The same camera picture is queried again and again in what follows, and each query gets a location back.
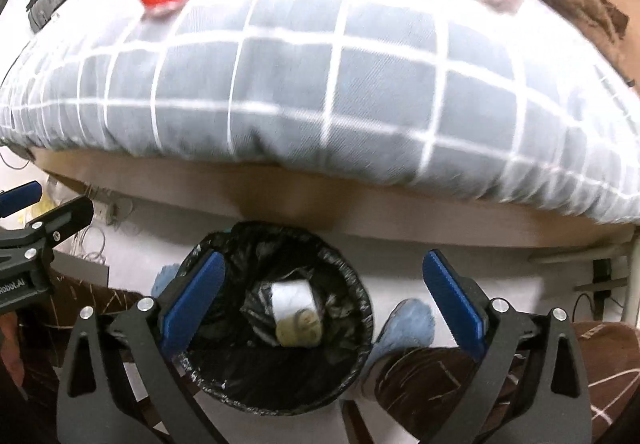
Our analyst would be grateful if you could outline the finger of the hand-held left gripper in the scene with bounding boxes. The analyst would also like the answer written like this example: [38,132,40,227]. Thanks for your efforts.
[22,195,96,246]
[0,181,42,220]

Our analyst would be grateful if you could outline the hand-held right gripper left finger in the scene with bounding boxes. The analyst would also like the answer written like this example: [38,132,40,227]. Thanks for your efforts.
[56,250,227,444]

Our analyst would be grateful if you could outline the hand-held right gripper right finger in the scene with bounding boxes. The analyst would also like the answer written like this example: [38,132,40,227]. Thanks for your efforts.
[421,249,594,444]

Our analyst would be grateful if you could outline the round bin with black bag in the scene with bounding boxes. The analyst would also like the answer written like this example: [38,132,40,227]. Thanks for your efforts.
[175,220,375,412]

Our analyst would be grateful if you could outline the person's left hand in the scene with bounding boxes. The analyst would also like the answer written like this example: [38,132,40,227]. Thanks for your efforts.
[0,311,27,392]

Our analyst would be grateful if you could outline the blue fluffy slipper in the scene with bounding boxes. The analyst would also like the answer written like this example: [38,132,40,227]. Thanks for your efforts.
[151,263,190,301]
[371,297,437,377]

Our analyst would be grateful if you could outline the crumpled white tissue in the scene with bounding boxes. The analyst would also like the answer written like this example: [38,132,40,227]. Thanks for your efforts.
[269,279,324,348]

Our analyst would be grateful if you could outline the person's right leg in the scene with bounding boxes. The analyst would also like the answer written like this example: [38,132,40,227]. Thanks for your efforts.
[372,319,640,444]

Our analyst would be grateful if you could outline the bed with grey checked sheet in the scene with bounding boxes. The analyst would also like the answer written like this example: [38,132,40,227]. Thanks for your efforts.
[0,0,640,250]

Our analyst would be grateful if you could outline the tangled cables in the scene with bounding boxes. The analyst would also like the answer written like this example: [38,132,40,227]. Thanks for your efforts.
[70,186,136,277]

